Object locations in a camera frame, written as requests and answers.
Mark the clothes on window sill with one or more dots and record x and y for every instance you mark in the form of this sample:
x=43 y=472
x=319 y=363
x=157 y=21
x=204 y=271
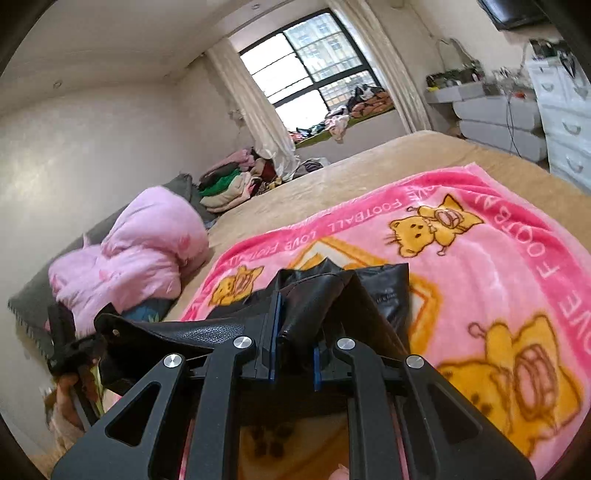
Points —
x=367 y=101

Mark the black framed window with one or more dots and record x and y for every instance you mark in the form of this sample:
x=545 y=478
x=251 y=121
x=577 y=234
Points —
x=308 y=68

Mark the cream curtain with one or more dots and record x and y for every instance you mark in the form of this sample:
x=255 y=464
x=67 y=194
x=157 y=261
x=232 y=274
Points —
x=271 y=138
x=363 y=23

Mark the pile of folded clothes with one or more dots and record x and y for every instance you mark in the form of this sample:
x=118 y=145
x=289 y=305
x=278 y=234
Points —
x=233 y=181

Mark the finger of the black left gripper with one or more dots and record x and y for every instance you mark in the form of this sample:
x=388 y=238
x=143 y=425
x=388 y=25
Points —
x=61 y=326

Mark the pink cartoon fleece blanket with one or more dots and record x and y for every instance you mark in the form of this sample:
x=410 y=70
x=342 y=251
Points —
x=500 y=292

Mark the beige bed with cover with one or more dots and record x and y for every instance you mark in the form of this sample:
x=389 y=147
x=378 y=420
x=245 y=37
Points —
x=395 y=160

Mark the cream left curtain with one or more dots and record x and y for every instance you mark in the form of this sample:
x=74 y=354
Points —
x=271 y=138

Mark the black wall television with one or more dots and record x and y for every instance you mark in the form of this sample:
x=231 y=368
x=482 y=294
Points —
x=509 y=15

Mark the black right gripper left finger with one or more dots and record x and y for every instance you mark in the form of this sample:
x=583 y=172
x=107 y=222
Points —
x=180 y=420

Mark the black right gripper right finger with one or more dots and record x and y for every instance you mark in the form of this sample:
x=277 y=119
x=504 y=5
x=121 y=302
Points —
x=406 y=421

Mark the grey dressing table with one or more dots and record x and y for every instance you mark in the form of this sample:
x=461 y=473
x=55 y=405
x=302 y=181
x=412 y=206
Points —
x=497 y=110

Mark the cream right curtain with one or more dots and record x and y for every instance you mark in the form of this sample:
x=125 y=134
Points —
x=363 y=23

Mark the white drawer cabinet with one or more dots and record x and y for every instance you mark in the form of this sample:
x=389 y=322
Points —
x=563 y=96

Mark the black leather garment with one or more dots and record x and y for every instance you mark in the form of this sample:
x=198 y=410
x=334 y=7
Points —
x=294 y=319

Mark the person's left hand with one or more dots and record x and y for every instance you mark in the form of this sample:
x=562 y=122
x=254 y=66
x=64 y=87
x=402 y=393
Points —
x=65 y=395

